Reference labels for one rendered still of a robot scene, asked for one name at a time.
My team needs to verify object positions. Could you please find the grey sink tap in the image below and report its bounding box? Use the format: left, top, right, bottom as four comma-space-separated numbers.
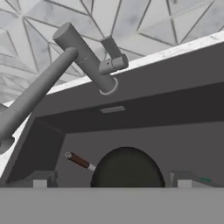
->
0, 21, 120, 156

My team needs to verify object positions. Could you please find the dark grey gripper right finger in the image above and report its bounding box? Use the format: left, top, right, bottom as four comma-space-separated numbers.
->
168, 171, 224, 188

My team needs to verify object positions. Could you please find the black pan with brown handle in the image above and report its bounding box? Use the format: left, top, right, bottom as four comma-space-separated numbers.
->
64, 146, 166, 188

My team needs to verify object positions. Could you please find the dark grey sink basin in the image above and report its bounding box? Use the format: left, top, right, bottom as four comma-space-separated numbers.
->
0, 40, 224, 188

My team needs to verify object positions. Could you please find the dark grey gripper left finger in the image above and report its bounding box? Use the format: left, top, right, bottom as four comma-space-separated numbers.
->
4, 170, 59, 188

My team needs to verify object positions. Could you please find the grey tap lever handle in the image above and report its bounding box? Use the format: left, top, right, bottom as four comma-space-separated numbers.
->
98, 35, 130, 76

